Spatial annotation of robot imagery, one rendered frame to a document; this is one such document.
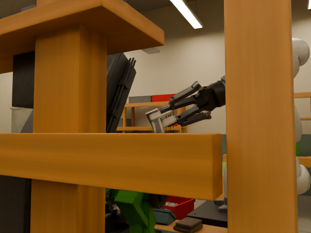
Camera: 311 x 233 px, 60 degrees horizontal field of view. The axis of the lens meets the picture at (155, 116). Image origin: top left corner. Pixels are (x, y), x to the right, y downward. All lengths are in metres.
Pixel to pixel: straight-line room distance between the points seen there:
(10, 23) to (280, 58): 0.56
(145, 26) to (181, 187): 0.39
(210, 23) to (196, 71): 1.21
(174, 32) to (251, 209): 6.97
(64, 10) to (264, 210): 0.49
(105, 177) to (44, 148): 0.15
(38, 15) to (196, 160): 0.45
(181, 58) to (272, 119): 6.64
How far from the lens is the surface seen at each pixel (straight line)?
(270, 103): 0.40
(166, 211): 1.19
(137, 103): 6.59
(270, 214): 0.42
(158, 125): 0.77
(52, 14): 0.61
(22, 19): 0.68
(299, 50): 1.38
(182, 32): 7.22
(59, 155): 0.53
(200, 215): 1.36
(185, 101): 0.79
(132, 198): 0.66
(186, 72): 6.88
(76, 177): 0.50
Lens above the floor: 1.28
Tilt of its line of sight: 4 degrees up
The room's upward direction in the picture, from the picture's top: straight up
